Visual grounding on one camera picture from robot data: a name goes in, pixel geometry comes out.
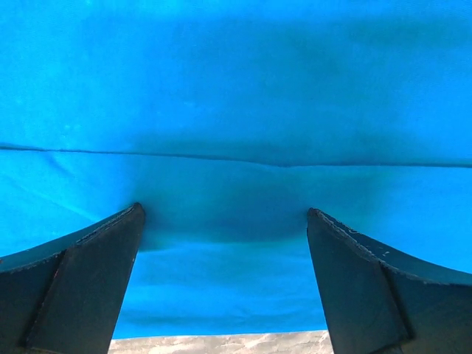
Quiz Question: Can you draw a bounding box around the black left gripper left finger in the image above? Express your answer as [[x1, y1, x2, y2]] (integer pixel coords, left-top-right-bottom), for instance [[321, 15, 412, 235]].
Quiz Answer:
[[1, 203, 145, 354]]

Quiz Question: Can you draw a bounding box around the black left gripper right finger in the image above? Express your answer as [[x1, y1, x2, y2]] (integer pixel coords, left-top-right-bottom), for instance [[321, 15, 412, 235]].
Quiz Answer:
[[307, 209, 471, 354]]

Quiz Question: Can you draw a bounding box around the blue t shirt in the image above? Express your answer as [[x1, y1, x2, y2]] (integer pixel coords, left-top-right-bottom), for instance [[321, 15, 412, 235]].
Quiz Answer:
[[1, 1, 471, 338]]

